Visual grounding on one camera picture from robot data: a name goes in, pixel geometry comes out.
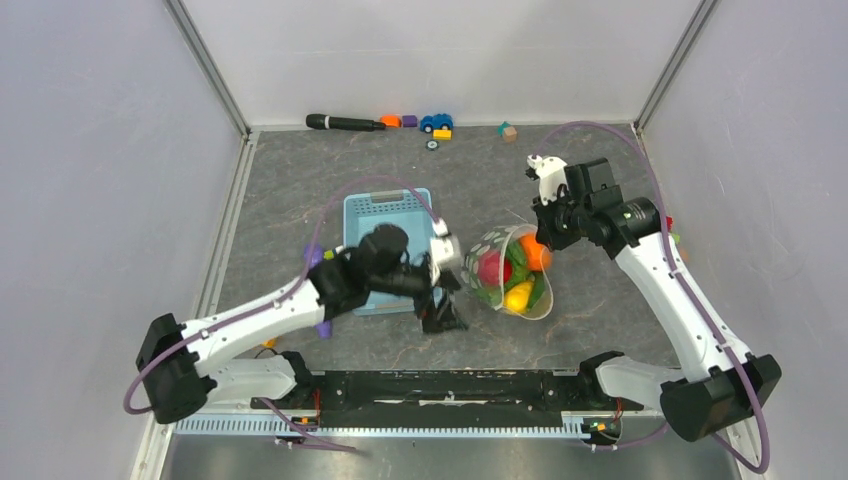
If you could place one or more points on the orange toy block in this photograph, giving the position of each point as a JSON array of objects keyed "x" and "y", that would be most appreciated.
[{"x": 391, "y": 121}]

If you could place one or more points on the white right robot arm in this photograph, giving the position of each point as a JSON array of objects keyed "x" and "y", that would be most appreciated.
[{"x": 707, "y": 392}]

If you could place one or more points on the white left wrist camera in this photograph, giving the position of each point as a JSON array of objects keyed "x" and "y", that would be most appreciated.
[{"x": 445, "y": 257}]

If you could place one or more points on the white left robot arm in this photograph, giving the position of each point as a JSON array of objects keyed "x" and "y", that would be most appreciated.
[{"x": 184, "y": 366}]

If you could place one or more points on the multicolour toy brick stack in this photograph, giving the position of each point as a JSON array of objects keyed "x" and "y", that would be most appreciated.
[{"x": 674, "y": 236}]

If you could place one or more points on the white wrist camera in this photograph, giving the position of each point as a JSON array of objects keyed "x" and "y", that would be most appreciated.
[
  {"x": 445, "y": 257},
  {"x": 550, "y": 173}
]

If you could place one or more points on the light blue plastic basket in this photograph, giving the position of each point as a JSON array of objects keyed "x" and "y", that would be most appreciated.
[{"x": 363, "y": 212}]

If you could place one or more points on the black mounting base plate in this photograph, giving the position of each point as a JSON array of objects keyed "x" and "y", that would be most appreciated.
[{"x": 448, "y": 398}]

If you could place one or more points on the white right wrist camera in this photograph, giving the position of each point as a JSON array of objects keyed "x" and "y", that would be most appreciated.
[{"x": 550, "y": 173}]

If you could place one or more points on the yellow toy brick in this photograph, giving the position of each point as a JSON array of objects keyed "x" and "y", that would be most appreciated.
[{"x": 442, "y": 134}]

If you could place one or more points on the black microphone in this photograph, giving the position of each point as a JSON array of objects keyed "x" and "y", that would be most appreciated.
[{"x": 327, "y": 122}]

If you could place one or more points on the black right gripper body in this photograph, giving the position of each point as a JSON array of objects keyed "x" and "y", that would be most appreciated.
[{"x": 562, "y": 219}]

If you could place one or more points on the yellow toy lemon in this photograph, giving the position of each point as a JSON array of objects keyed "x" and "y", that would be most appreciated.
[{"x": 516, "y": 300}]

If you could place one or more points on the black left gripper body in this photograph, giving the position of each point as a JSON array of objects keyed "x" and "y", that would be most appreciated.
[{"x": 407, "y": 278}]

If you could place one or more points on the teal and wood cube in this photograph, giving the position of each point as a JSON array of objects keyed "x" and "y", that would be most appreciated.
[{"x": 507, "y": 132}]

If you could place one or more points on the red toy apple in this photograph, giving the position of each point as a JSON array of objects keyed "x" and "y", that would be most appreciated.
[{"x": 493, "y": 269}]

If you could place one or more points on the blue toy car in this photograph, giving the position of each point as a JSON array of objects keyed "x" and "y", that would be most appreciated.
[{"x": 439, "y": 121}]

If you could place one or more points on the clear dotted zip top bag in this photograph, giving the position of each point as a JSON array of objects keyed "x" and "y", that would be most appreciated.
[{"x": 542, "y": 299}]

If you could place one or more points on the orange toy fruit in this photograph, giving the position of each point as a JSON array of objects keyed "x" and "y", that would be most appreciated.
[{"x": 538, "y": 256}]

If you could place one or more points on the purple plastic cylinder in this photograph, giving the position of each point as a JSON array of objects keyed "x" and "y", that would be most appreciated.
[{"x": 314, "y": 254}]

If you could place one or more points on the green toy cucumber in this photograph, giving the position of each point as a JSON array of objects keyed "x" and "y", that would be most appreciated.
[{"x": 517, "y": 259}]

